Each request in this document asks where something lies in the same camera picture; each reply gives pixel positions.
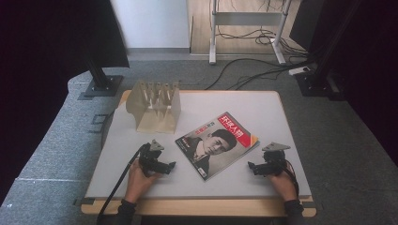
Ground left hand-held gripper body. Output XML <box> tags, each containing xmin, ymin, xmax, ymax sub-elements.
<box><xmin>138</xmin><ymin>139</ymin><xmax>165</xmax><ymax>178</ymax></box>

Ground person's left hand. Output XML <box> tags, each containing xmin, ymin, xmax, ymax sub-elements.
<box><xmin>124</xmin><ymin>158</ymin><xmax>164</xmax><ymax>204</ymax></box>

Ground black metal stand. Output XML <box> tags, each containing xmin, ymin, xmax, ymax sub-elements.
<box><xmin>84</xmin><ymin>58</ymin><xmax>125</xmax><ymax>98</ymax></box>
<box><xmin>294</xmin><ymin>0</ymin><xmax>364</xmax><ymax>101</ymax></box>

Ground magazine with portrait cover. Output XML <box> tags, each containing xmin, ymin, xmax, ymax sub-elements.
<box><xmin>174</xmin><ymin>111</ymin><xmax>261</xmax><ymax>183</ymax></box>

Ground beige wooden file rack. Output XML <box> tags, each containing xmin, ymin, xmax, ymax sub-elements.
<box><xmin>125</xmin><ymin>79</ymin><xmax>183</xmax><ymax>135</ymax></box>

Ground white metal desk frame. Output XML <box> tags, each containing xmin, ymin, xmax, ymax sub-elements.
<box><xmin>208</xmin><ymin>0</ymin><xmax>293</xmax><ymax>66</ymax></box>

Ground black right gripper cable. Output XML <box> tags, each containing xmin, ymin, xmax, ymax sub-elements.
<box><xmin>282</xmin><ymin>158</ymin><xmax>301</xmax><ymax>202</ymax></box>

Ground person's right hand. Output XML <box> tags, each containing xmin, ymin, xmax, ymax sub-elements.
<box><xmin>267</xmin><ymin>169</ymin><xmax>299</xmax><ymax>203</ymax></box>

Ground black hanging curtain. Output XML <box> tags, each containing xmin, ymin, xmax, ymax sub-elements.
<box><xmin>82</xmin><ymin>0</ymin><xmax>130</xmax><ymax>70</ymax></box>

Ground black floor cables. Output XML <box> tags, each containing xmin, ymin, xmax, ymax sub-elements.
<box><xmin>204</xmin><ymin>0</ymin><xmax>317</xmax><ymax>92</ymax></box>

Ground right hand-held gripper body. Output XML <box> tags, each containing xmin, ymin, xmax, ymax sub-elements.
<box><xmin>261</xmin><ymin>142</ymin><xmax>292</xmax><ymax>176</ymax></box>

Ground white power strip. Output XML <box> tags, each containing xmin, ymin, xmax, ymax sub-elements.
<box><xmin>287</xmin><ymin>66</ymin><xmax>312</xmax><ymax>76</ymax></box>

